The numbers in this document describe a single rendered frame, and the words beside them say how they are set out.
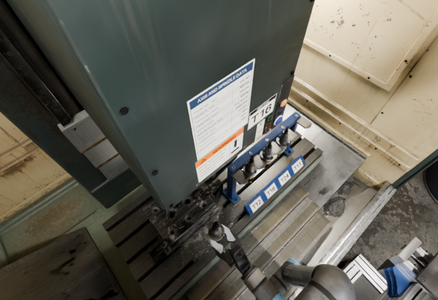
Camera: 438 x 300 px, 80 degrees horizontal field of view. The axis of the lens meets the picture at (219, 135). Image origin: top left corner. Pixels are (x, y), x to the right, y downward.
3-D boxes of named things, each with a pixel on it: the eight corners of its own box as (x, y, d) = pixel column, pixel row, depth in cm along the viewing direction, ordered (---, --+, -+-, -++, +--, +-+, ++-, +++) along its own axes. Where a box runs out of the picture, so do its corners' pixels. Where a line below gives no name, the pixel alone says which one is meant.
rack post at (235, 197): (240, 198, 142) (244, 174, 117) (233, 205, 140) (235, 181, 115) (228, 186, 146) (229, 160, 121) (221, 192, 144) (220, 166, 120)
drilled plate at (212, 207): (216, 208, 135) (216, 205, 131) (171, 248, 125) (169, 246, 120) (189, 177, 145) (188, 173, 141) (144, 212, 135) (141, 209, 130)
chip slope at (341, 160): (350, 176, 178) (367, 157, 157) (281, 250, 153) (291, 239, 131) (255, 102, 217) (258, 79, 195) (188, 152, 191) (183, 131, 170)
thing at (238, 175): (251, 179, 115) (251, 179, 114) (242, 187, 113) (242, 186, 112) (239, 168, 118) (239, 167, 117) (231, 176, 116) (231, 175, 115)
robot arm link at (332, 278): (349, 252, 69) (283, 252, 113) (322, 282, 65) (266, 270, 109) (384, 291, 66) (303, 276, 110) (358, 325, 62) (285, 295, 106)
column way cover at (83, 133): (176, 137, 165) (160, 75, 122) (108, 184, 148) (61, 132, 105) (172, 132, 167) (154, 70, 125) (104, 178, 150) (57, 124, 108)
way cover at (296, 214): (332, 222, 161) (341, 214, 148) (223, 347, 129) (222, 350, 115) (293, 188, 174) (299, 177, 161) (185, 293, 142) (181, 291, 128)
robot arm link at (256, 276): (251, 291, 91) (268, 273, 94) (242, 280, 93) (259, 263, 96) (249, 292, 97) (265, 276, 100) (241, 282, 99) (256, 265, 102)
